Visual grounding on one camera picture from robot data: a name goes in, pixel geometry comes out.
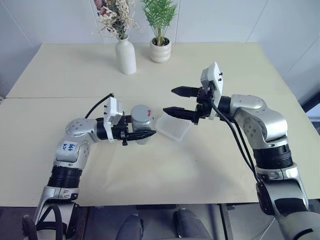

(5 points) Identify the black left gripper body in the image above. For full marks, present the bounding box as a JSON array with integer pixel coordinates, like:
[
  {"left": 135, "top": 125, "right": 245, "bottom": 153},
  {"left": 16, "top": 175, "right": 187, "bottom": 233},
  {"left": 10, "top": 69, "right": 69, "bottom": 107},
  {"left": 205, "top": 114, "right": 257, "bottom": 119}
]
[{"left": 111, "top": 114, "right": 132, "bottom": 147}]

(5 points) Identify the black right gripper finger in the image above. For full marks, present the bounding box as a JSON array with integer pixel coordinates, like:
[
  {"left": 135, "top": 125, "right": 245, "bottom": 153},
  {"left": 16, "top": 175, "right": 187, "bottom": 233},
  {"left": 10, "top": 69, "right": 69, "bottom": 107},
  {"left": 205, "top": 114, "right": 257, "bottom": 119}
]
[
  {"left": 170, "top": 85, "right": 201, "bottom": 99},
  {"left": 162, "top": 106, "right": 198, "bottom": 123}
]

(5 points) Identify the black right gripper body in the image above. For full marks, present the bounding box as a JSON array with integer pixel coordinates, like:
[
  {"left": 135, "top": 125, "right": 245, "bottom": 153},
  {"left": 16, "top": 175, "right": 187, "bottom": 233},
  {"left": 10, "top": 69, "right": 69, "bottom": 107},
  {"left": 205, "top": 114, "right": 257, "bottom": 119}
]
[{"left": 193, "top": 83, "right": 218, "bottom": 126}]

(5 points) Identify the clear glass jar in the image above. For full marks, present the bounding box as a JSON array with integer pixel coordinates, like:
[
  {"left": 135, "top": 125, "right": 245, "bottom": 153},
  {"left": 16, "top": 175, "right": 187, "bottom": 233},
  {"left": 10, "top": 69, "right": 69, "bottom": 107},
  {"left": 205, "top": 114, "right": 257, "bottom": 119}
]
[{"left": 131, "top": 117, "right": 154, "bottom": 146}]

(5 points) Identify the grey jar lid red mark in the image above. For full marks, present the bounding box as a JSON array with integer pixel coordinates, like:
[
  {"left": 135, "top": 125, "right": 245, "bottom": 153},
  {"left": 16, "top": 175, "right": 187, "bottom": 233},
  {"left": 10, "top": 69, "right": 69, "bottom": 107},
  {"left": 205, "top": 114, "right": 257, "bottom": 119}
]
[{"left": 130, "top": 104, "right": 154, "bottom": 124}]

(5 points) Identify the clear plastic box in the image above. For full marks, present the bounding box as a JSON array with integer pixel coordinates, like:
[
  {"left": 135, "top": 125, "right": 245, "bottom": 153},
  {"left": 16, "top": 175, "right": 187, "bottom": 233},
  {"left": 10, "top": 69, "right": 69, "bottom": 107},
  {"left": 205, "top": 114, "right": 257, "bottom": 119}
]
[{"left": 156, "top": 110, "right": 193, "bottom": 143}]

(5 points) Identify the white ribbed plant pot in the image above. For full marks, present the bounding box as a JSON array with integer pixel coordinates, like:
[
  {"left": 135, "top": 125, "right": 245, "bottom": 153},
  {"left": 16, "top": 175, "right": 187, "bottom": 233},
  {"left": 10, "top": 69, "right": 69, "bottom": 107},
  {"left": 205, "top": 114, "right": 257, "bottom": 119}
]
[{"left": 149, "top": 37, "right": 173, "bottom": 64}]

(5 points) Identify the white label blue handwriting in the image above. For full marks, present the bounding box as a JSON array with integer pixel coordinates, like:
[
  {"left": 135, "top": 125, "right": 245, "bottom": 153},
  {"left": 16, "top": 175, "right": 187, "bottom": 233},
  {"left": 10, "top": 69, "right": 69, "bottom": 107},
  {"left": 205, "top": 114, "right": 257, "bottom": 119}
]
[{"left": 60, "top": 141, "right": 78, "bottom": 155}]

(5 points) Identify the white ceramic bottle vase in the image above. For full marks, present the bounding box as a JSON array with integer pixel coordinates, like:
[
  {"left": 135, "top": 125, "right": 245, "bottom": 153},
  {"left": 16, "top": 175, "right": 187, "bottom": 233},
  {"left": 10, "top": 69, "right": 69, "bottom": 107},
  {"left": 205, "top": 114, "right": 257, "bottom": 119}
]
[{"left": 114, "top": 34, "right": 138, "bottom": 75}]

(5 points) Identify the green artificial fern plant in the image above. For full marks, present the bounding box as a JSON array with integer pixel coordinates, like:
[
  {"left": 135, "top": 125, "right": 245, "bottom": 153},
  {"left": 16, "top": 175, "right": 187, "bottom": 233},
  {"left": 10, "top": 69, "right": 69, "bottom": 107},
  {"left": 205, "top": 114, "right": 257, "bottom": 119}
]
[{"left": 139, "top": 0, "right": 179, "bottom": 46}]

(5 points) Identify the dark rounded shape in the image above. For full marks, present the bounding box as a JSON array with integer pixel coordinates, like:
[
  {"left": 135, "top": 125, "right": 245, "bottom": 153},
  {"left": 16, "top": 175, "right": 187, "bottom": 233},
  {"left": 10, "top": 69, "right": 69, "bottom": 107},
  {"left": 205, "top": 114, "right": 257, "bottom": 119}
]
[
  {"left": 173, "top": 207, "right": 211, "bottom": 240},
  {"left": 116, "top": 213, "right": 145, "bottom": 240}
]

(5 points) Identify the dried beige flower bunch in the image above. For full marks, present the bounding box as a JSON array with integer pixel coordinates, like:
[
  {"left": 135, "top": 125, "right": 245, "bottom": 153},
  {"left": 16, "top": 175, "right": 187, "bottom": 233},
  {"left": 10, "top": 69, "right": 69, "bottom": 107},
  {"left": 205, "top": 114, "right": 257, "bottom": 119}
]
[{"left": 90, "top": 0, "right": 141, "bottom": 41}]

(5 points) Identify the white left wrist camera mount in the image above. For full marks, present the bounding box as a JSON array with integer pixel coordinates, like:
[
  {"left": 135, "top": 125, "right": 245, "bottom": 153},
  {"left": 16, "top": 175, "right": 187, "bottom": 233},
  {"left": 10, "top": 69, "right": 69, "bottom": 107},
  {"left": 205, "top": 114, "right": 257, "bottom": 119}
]
[{"left": 103, "top": 96, "right": 125, "bottom": 144}]

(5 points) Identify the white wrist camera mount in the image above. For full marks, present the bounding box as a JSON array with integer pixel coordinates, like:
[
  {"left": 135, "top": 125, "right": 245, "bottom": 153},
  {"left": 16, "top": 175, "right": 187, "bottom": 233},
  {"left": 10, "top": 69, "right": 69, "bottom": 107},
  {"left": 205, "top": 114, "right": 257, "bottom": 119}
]
[
  {"left": 200, "top": 60, "right": 224, "bottom": 121},
  {"left": 103, "top": 96, "right": 125, "bottom": 144}
]

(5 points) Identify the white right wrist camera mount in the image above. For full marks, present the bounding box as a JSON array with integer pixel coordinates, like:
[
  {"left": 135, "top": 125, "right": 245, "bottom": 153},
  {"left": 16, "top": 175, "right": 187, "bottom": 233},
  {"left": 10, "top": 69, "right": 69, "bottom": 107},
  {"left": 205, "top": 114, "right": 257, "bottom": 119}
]
[{"left": 200, "top": 60, "right": 224, "bottom": 121}]

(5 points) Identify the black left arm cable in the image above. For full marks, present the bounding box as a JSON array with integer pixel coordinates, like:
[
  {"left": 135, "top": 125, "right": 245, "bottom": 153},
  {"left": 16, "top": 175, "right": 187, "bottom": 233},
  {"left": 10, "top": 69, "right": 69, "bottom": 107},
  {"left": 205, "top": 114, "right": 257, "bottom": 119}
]
[{"left": 84, "top": 92, "right": 115, "bottom": 119}]

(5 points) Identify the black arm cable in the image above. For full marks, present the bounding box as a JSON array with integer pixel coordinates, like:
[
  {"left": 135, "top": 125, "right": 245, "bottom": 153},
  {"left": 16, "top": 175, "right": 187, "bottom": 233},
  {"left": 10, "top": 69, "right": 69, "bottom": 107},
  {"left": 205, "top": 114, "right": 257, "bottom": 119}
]
[
  {"left": 206, "top": 84, "right": 262, "bottom": 185},
  {"left": 224, "top": 116, "right": 261, "bottom": 181},
  {"left": 84, "top": 92, "right": 115, "bottom": 119}
]

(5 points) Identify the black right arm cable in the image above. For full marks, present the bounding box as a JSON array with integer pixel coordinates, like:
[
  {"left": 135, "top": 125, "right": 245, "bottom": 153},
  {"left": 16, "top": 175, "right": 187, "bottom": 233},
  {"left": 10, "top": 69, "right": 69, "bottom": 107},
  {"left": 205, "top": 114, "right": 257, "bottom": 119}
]
[
  {"left": 224, "top": 116, "right": 261, "bottom": 181},
  {"left": 206, "top": 84, "right": 262, "bottom": 185}
]

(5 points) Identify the black looped body cable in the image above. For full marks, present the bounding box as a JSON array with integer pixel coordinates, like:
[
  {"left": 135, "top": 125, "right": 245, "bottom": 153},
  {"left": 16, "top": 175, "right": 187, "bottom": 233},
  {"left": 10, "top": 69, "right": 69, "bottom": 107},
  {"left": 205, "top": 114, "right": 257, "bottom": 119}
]
[{"left": 36, "top": 203, "right": 68, "bottom": 240}]

